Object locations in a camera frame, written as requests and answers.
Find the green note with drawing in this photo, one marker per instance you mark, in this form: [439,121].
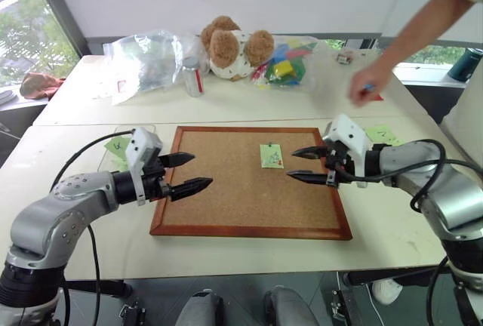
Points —
[268,160]

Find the clear jar with red label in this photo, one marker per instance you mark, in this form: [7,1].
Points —
[193,77]

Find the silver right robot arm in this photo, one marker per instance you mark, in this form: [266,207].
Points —
[449,190]

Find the dark green tumbler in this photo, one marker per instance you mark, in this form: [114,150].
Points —
[465,63]

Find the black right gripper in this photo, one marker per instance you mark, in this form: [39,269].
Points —
[341,163]

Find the wood-framed cork board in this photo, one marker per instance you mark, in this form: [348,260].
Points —
[234,197]

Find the red paper piece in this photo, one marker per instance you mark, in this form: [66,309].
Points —
[376,96]

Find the brown and white plush toy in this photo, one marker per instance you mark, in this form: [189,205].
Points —
[230,54]

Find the white shoe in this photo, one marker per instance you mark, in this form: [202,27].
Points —
[386,291]

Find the black window frame post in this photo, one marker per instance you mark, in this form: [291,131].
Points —
[60,9]

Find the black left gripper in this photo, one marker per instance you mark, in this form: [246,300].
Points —
[154,182]

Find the person's white clothing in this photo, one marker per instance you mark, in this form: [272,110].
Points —
[466,114]

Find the grey plates stack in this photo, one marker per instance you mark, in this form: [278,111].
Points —
[5,97]

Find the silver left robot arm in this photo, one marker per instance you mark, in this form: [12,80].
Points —
[56,205]

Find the clear plastic zip bag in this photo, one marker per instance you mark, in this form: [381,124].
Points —
[151,65]

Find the bag of colourful blocks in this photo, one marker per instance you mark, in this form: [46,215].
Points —
[287,63]

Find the small white box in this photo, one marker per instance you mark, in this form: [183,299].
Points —
[345,57]

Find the dark rounded grey shape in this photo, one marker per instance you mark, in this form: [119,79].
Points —
[290,307]
[200,309]

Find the person's bare hand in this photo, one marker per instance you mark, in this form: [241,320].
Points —
[368,80]

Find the black table frame bar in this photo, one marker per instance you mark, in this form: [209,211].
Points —
[392,275]
[102,288]

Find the person's bare forearm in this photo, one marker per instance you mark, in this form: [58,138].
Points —
[419,28]

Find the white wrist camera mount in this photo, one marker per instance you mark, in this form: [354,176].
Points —
[349,133]
[141,143]

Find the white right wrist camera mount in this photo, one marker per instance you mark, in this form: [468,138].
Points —
[349,133]

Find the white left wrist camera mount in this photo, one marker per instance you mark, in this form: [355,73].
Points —
[141,143]

